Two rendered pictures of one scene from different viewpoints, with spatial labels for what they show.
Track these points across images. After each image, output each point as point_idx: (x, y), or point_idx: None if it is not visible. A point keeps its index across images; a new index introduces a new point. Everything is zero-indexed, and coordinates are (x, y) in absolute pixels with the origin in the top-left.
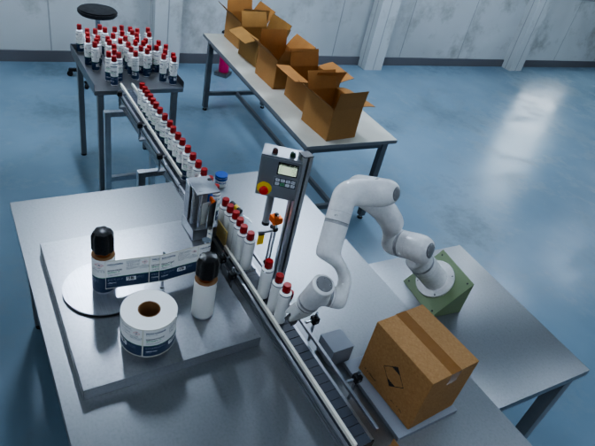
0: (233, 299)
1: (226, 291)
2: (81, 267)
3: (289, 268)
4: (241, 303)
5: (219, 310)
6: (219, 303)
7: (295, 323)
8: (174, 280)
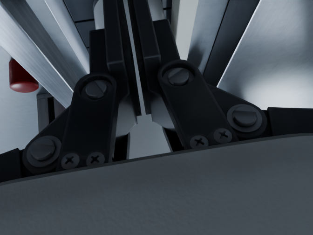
0: (235, 74)
1: (233, 88)
2: None
3: (12, 114)
4: (193, 50)
5: (307, 51)
6: (282, 67)
7: (119, 24)
8: (303, 99)
